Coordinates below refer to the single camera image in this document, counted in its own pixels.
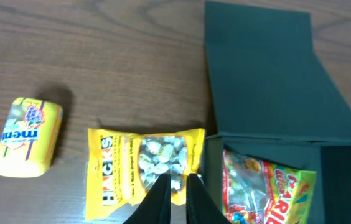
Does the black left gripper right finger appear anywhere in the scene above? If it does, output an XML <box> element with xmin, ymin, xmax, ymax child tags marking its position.
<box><xmin>186</xmin><ymin>174</ymin><xmax>230</xmax><ymax>224</ymax></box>

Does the yellow Mentos bottle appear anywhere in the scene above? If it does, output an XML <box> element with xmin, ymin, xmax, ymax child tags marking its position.
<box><xmin>0</xmin><ymin>97</ymin><xmax>63</xmax><ymax>178</ymax></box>

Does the black open box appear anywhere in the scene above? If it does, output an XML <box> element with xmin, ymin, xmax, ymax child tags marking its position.
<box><xmin>204</xmin><ymin>1</ymin><xmax>351</xmax><ymax>223</ymax></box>

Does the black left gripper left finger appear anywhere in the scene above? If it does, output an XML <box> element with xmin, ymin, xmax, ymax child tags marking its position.
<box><xmin>123</xmin><ymin>174</ymin><xmax>171</xmax><ymax>224</ymax></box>

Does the green Haribo gummy bag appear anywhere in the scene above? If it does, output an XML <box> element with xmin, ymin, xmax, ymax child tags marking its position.
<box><xmin>222</xmin><ymin>151</ymin><xmax>316</xmax><ymax>224</ymax></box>

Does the yellow Hacks candy bag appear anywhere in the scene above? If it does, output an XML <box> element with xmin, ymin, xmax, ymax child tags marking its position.
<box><xmin>85</xmin><ymin>128</ymin><xmax>205</xmax><ymax>221</ymax></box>

